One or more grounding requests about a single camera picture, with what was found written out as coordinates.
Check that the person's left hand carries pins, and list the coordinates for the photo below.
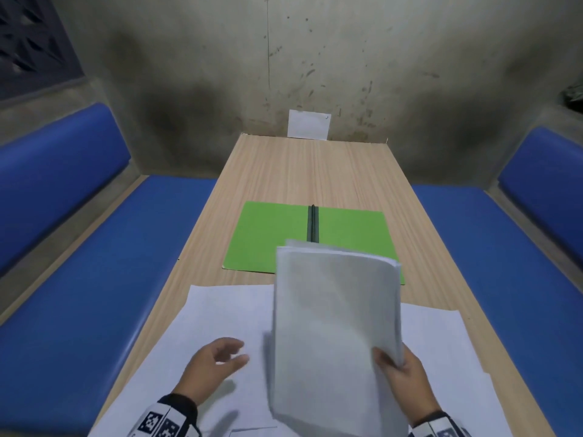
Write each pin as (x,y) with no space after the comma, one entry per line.
(200,373)

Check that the person's right hand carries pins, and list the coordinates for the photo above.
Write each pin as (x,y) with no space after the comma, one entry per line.
(410,386)

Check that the green folder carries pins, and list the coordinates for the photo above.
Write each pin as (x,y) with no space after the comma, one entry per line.
(259,241)

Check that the black right wrist marker band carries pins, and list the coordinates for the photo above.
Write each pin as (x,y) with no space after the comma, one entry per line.
(439,427)

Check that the black wrist marker band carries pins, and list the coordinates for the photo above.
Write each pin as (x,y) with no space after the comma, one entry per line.
(164,418)
(439,427)

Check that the black left wrist marker band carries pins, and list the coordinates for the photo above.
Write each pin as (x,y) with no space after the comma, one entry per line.
(164,418)

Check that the blue bench seat cushion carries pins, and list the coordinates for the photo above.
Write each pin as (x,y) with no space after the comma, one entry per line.
(77,314)
(510,304)

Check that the blue bench backrest cushion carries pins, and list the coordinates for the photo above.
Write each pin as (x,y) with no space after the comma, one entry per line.
(546,186)
(50,177)

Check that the small white card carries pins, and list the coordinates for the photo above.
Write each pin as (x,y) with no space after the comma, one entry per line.
(309,124)

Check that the green leafy plant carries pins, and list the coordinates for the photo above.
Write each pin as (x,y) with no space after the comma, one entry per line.
(575,93)

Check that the dark lattice window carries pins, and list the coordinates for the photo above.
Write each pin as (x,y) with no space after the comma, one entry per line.
(32,45)

